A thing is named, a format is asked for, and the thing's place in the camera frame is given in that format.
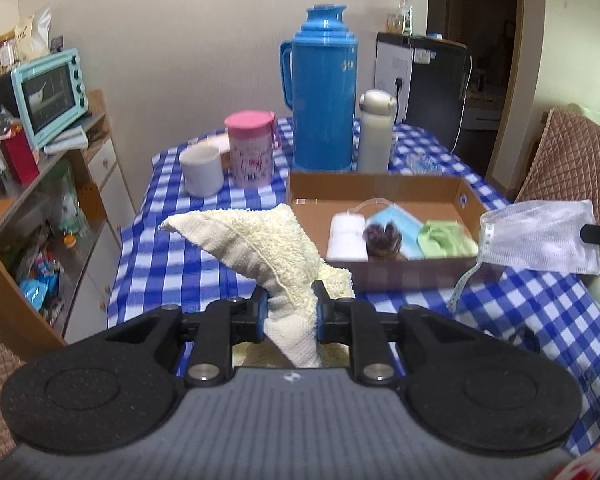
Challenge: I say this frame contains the black mini fridge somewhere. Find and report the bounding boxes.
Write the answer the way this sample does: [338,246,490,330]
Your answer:
[374,32,472,152]

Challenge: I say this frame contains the cardboard tray box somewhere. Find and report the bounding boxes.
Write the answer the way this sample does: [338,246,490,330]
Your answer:
[287,171,486,292]

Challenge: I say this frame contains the white folded cloth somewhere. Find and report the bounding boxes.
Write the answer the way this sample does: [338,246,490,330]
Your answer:
[326,212,367,262]

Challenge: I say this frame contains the blue thermos flask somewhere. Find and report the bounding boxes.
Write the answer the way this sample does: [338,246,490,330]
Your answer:
[279,4,358,171]

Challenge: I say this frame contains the snack bags on oven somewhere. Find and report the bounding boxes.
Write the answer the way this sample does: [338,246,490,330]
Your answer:
[0,6,52,76]

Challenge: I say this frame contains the cream yellow towel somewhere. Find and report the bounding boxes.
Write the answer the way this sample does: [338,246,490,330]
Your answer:
[160,204,354,368]

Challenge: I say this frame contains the pink hello kitty cup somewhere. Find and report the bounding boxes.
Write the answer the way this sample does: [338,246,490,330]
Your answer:
[224,110,279,188]

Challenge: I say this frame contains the blue white checkered tablecloth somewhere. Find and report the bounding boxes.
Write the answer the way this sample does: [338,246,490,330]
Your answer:
[107,118,600,453]

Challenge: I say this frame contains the tissue pack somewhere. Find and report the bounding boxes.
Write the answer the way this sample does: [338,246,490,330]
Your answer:
[406,153,443,176]

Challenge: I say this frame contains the wooden shelf cabinet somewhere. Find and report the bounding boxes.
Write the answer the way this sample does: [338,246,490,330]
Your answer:
[0,88,138,363]

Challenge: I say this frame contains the dark purple scrunchie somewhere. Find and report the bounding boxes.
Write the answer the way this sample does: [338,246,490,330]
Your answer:
[363,221,402,259]

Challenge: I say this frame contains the red container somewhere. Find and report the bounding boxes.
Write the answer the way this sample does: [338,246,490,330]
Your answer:
[0,124,40,186]

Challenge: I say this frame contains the clear plastic bottle on fridge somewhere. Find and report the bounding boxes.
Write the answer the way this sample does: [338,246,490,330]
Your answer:
[398,0,413,37]

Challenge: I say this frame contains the light green cloth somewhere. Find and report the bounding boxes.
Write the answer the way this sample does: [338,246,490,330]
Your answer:
[417,220,478,259]

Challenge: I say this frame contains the mint green toaster oven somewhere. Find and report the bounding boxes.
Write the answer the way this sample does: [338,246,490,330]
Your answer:
[10,48,88,150]

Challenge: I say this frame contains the white ceramic mug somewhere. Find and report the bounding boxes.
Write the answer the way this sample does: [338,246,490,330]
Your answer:
[178,144,224,198]

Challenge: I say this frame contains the white mesh bag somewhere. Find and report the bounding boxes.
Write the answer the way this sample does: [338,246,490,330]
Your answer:
[448,200,600,313]

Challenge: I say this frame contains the blue face mask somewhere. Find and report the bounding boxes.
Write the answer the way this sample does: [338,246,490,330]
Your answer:
[365,204,424,260]

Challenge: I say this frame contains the brown quilted chair right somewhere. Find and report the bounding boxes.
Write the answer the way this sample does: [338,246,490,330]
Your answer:
[516,107,600,224]

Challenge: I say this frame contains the white insulated bottle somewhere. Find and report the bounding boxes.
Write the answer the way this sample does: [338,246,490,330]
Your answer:
[356,89,396,174]

